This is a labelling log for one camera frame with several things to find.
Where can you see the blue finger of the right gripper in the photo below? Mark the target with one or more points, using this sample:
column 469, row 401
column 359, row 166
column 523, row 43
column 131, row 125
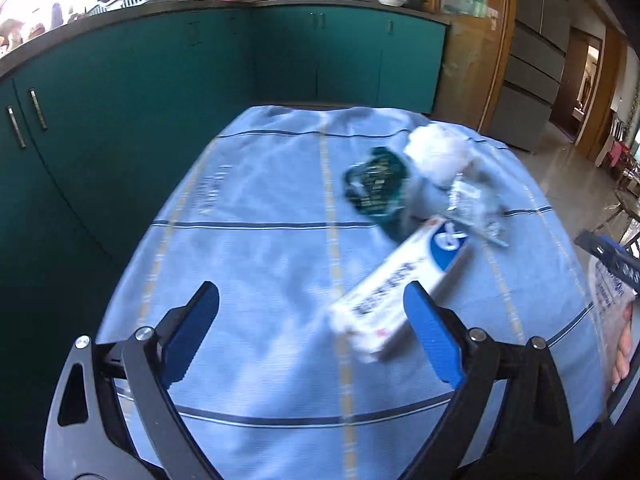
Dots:
column 614, row 257

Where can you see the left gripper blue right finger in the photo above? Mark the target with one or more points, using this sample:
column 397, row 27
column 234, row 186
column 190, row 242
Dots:
column 439, row 333

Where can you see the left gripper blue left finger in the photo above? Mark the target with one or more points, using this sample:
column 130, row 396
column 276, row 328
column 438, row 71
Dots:
column 182, row 330

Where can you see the white ointment box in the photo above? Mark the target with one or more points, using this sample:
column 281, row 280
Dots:
column 372, row 315

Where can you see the clear crinkled plastic wrapper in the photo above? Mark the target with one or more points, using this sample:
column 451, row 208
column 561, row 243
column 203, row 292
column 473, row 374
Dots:
column 475, row 203

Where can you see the dark green plastic bag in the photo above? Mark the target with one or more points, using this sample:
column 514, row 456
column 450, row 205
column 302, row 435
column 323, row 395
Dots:
column 378, row 188

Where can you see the white bag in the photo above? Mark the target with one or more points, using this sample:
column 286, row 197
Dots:
column 439, row 152

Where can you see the trash bin with white bag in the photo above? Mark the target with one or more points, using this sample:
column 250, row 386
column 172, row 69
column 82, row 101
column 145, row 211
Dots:
column 610, row 297

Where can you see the teal lower kitchen cabinets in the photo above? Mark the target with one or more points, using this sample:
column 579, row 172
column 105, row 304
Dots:
column 96, row 136

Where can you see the wooden bench stool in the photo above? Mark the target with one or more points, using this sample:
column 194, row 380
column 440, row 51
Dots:
column 621, row 221

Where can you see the light blue checked tablecloth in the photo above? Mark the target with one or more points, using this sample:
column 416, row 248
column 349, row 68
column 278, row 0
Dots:
column 272, row 393

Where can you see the grey multi-door refrigerator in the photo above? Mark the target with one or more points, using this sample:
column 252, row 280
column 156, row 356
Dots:
column 533, row 73

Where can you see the wooden glass sliding door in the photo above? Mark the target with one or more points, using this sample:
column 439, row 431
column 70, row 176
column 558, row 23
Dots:
column 474, row 63

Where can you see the dark casserole pot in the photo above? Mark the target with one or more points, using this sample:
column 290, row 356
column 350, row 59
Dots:
column 417, row 5

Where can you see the white bowl on counter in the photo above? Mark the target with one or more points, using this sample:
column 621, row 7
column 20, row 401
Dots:
column 392, row 3

